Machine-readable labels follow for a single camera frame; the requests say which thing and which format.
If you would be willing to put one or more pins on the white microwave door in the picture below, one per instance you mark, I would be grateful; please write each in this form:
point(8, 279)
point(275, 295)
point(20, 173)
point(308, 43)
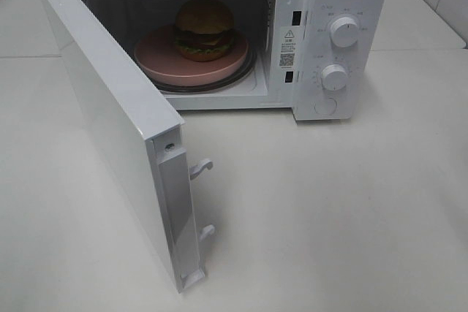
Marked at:
point(139, 133)

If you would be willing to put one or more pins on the round white door button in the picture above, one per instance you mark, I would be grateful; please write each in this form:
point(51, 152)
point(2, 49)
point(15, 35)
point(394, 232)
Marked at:
point(326, 106)

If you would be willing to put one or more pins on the pink round plate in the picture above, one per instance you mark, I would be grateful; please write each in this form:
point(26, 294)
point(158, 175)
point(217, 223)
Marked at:
point(166, 59)

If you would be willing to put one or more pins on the burger with brown bun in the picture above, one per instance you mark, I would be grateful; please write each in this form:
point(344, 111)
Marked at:
point(204, 30)

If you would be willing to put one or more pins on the glass microwave turntable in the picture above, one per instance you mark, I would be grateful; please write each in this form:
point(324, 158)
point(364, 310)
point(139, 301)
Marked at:
point(244, 70)

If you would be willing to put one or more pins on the lower white control knob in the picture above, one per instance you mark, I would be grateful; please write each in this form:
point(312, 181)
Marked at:
point(334, 77)

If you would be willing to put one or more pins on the white control knob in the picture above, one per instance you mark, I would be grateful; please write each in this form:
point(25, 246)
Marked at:
point(334, 77)
point(344, 31)

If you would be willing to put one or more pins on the white microwave oven body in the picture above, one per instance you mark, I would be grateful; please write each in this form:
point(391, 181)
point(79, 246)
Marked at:
point(292, 42)

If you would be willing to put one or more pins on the upper white control knob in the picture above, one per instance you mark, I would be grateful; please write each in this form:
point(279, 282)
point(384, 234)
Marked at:
point(344, 31)

